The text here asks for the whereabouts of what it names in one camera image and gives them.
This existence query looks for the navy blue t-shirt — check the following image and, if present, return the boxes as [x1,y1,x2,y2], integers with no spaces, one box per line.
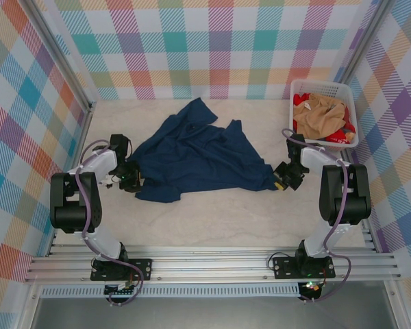
[126,97,278,205]

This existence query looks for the tan and red clothes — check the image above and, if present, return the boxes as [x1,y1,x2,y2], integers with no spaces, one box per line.
[292,93,358,144]

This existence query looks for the tan t-shirt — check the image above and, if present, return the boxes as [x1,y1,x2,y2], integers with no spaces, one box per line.
[292,93,347,141]

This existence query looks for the white plastic basket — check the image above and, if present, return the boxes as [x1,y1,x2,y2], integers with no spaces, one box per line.
[289,79,360,149]

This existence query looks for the small circuit board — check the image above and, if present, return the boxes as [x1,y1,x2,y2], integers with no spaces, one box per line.
[299,280,323,294]
[104,282,138,296]

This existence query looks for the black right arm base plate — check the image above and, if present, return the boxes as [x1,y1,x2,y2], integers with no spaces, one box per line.
[273,255,336,279]

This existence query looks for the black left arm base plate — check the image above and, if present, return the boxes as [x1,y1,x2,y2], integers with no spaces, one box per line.
[90,258,153,282]

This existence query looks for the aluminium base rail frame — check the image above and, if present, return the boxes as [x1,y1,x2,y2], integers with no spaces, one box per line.
[23,245,401,284]

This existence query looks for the slotted grey cable duct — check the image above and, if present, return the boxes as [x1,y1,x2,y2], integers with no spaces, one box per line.
[40,286,301,298]

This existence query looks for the aluminium corner post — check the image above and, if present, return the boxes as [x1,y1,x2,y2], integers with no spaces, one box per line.
[334,0,395,86]
[23,0,97,111]

